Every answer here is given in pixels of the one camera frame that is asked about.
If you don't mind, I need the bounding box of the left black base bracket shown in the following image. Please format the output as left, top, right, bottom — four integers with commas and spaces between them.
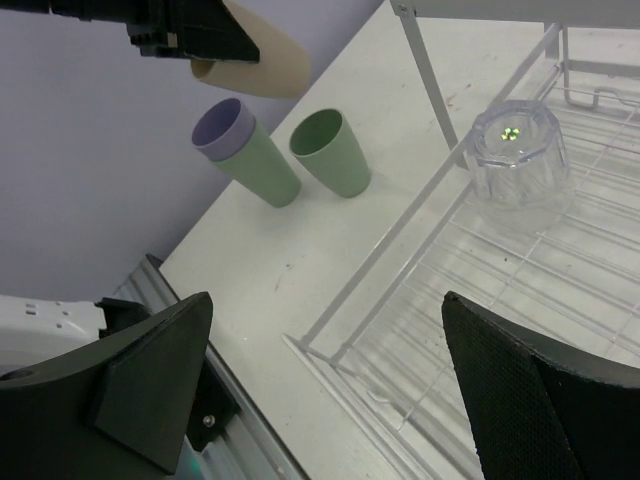
186, 346, 239, 452

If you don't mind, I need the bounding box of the white wire dish rack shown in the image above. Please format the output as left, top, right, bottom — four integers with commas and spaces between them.
287, 1, 639, 479

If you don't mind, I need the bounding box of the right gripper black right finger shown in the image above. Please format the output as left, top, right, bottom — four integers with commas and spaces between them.
441, 291, 639, 479

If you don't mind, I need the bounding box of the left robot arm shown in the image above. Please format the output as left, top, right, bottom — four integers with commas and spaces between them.
1, 1, 260, 374

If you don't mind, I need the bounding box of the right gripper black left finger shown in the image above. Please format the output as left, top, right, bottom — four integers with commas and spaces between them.
1, 292, 213, 479

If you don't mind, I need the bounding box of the beige plastic cup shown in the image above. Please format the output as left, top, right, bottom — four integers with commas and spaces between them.
190, 1, 311, 99

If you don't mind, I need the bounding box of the lavender plastic cup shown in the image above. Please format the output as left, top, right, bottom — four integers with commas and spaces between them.
191, 98, 256, 162

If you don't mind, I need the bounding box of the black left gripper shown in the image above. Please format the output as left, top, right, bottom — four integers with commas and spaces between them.
49, 0, 260, 63

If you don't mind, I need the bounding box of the large green plastic cup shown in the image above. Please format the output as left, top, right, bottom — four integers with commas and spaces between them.
214, 122, 302, 208

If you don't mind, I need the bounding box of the clear faceted glass cup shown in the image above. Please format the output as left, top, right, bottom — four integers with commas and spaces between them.
465, 99, 571, 213

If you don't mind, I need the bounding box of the small green plastic cup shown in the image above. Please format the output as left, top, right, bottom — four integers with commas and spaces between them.
289, 108, 372, 198

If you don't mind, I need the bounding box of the aluminium mounting rail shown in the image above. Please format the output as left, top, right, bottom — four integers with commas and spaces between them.
112, 254, 306, 480

